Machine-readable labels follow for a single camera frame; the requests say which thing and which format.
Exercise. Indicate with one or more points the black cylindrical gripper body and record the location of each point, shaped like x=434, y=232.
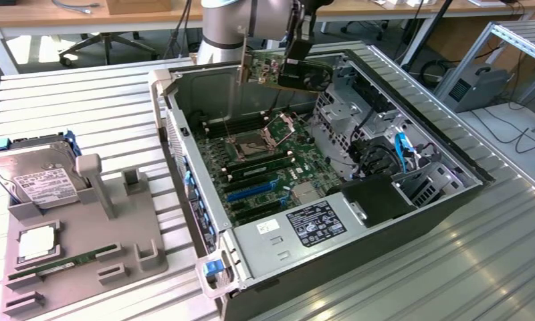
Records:
x=316, y=3

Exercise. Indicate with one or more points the graphics card with metal bracket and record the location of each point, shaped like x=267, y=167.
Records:
x=267, y=67

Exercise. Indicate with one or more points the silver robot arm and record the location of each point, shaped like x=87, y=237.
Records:
x=231, y=26

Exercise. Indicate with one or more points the black chair base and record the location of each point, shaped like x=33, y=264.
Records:
x=376, y=24

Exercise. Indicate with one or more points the wooden desk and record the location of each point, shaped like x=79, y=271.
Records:
x=383, y=10

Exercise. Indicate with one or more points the metal drive cage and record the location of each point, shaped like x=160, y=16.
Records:
x=339, y=110

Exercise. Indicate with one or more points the open metal socket cover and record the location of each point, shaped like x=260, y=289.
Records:
x=278, y=128

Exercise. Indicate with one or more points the black slanted pole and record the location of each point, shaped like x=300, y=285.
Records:
x=426, y=33

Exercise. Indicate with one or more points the thin locking lever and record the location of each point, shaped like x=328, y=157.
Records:
x=227, y=127

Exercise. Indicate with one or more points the CPU socket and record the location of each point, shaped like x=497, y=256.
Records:
x=251, y=147

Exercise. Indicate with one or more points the green motherboard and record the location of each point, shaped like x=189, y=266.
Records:
x=312, y=157

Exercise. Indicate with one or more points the black power connector bundle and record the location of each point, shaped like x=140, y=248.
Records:
x=374, y=154

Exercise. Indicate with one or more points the installed green RAM stick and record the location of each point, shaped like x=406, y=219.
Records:
x=259, y=170

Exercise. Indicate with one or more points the black expansion slot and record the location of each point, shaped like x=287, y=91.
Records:
x=249, y=182
x=259, y=208

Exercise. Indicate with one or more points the silver chipset heat sink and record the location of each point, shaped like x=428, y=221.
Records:
x=306, y=191

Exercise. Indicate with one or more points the grey computer tower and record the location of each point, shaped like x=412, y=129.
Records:
x=482, y=88

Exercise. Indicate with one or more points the blue expansion slot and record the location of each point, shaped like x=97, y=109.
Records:
x=249, y=193

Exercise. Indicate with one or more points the black plastic shroud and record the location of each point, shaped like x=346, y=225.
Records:
x=374, y=200

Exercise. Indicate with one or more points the metal disk bay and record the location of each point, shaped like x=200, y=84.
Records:
x=428, y=187

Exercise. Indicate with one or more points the grey power supply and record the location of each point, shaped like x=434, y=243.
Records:
x=267, y=247

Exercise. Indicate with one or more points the open black PC case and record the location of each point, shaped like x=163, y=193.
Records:
x=330, y=264

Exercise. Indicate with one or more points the blue case latch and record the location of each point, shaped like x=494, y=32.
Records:
x=212, y=269

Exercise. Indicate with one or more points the silver hard disk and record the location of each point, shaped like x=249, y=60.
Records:
x=35, y=174

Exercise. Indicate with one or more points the grey parts rack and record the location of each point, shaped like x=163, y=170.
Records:
x=93, y=240

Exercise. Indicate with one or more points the loose green RAM stick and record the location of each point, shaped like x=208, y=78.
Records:
x=84, y=258

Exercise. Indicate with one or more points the silver CPU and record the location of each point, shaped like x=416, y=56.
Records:
x=37, y=242

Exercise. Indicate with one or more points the aluminium profile frame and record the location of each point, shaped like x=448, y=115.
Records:
x=522, y=35

